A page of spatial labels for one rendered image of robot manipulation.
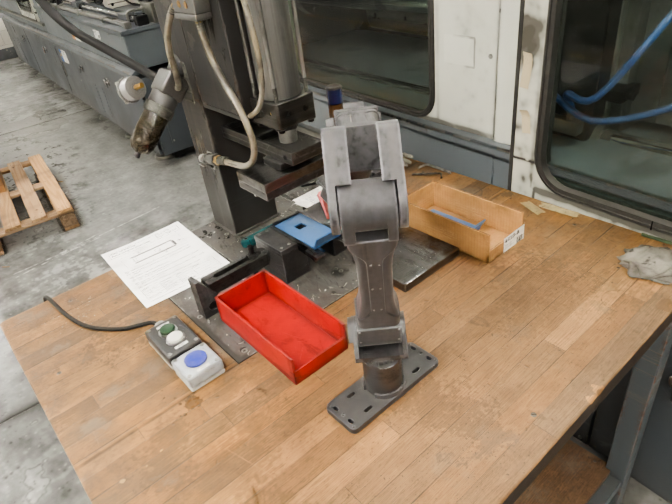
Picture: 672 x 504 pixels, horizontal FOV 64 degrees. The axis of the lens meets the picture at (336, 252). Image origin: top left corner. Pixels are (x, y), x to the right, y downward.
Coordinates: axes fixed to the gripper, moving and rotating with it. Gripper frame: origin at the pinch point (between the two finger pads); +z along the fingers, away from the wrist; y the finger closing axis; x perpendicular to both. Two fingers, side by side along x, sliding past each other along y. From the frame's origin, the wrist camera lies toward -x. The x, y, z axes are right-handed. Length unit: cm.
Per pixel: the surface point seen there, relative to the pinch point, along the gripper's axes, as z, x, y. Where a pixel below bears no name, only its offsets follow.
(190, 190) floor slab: 214, -72, 172
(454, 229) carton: 4.0, -24.4, -13.0
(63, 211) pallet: 212, 5, 192
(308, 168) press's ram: -2.7, -1.6, 11.7
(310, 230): 10.4, -0.5, 5.7
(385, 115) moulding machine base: 30, -62, 39
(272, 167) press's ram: -0.9, 3.5, 16.5
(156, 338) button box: 16.6, 36.7, 3.5
